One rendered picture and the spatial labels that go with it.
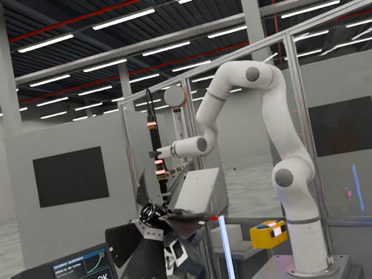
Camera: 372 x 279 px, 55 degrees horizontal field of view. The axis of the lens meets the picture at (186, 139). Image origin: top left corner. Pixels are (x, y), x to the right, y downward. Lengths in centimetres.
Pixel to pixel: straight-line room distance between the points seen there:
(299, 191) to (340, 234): 82
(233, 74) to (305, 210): 58
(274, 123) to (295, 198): 28
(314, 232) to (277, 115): 44
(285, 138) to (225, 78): 34
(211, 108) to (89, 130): 265
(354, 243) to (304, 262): 70
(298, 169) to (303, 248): 29
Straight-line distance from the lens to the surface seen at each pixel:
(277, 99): 142
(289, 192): 134
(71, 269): 112
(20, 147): 457
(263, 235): 174
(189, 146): 157
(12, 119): 791
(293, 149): 144
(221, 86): 149
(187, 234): 161
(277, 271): 152
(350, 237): 210
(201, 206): 204
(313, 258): 144
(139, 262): 179
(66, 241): 436
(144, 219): 187
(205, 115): 153
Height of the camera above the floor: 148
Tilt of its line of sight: 2 degrees up
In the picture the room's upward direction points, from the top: 10 degrees counter-clockwise
